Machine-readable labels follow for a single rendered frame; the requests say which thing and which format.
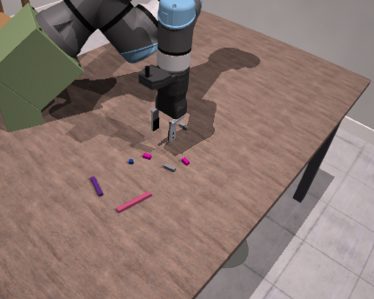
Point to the small magenta block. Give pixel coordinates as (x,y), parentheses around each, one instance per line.
(147,156)
(185,161)

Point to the pink rod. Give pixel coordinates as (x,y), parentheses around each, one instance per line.
(133,202)

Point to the purple rod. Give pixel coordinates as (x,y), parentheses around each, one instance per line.
(96,186)

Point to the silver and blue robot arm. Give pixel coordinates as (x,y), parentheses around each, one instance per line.
(135,32)

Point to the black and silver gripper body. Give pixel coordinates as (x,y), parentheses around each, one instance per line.
(174,73)

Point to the grey rod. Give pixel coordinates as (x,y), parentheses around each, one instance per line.
(184,126)
(169,167)

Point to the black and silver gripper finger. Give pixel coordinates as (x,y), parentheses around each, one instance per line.
(173,128)
(154,119)

